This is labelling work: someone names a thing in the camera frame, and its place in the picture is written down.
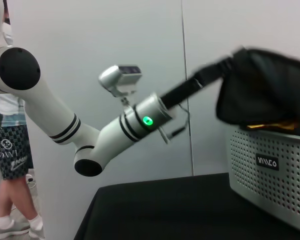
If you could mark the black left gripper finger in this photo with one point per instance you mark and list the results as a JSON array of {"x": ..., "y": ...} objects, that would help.
[
  {"x": 227, "y": 58},
  {"x": 215, "y": 75}
]

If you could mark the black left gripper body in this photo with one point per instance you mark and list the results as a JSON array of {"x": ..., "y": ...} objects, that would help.
[{"x": 185, "y": 88}]

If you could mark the grey yellow towel black trim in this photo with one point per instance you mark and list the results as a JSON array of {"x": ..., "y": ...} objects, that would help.
[
  {"x": 272, "y": 125},
  {"x": 265, "y": 87}
]

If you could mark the grey perforated plastic storage box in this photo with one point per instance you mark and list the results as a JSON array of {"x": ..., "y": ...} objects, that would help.
[{"x": 270, "y": 180}]

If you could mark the black tablecloth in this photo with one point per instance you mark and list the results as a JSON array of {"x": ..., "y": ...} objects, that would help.
[{"x": 177, "y": 210}]

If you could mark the person in patterned shorts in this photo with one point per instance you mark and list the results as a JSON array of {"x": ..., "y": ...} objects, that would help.
[{"x": 12, "y": 140}]

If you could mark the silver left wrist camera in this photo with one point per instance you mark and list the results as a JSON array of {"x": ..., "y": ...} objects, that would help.
[{"x": 122, "y": 75}]

